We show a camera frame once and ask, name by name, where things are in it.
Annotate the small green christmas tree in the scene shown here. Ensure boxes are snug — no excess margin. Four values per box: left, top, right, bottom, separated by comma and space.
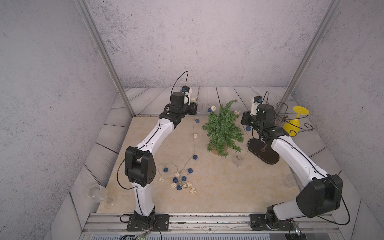
202, 99, 244, 157

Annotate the string light with rattan balls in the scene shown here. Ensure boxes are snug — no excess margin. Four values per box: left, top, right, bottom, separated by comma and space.
157, 97, 253, 195

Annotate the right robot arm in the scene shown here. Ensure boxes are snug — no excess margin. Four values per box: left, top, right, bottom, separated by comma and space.
241, 103, 346, 231

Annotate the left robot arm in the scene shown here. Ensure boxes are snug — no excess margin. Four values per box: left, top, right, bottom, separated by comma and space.
125, 86, 198, 229

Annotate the black metal glass rack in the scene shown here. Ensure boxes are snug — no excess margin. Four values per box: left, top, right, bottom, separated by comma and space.
247, 115, 314, 165

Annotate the clear glass near right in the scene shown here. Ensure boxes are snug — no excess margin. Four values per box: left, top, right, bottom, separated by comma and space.
283, 174, 299, 188

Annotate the clear wine glass left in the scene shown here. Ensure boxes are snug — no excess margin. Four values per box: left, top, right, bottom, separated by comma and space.
87, 184, 118, 209

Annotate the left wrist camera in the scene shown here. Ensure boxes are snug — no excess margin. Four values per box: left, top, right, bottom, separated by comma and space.
181, 86, 191, 105

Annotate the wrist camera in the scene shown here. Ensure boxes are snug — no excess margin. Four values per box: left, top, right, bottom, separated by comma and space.
181, 86, 191, 105
250, 96, 263, 116

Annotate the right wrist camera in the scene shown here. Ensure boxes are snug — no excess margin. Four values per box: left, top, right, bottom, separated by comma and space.
250, 96, 263, 116

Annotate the left frame post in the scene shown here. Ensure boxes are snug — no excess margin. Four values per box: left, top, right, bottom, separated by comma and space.
75, 0, 136, 117

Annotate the frame post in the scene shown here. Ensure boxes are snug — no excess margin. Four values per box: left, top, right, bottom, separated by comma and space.
75, 0, 136, 117
276, 0, 342, 115

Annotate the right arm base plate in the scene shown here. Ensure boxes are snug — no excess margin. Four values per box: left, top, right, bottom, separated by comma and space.
249, 214, 294, 231

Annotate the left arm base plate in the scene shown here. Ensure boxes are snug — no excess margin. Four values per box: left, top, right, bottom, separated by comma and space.
127, 213, 170, 232

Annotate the right frame post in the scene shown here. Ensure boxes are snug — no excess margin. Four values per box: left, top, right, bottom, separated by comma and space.
276, 0, 342, 115

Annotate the aluminium mounting rail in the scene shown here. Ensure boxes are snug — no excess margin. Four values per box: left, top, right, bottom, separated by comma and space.
80, 213, 344, 240

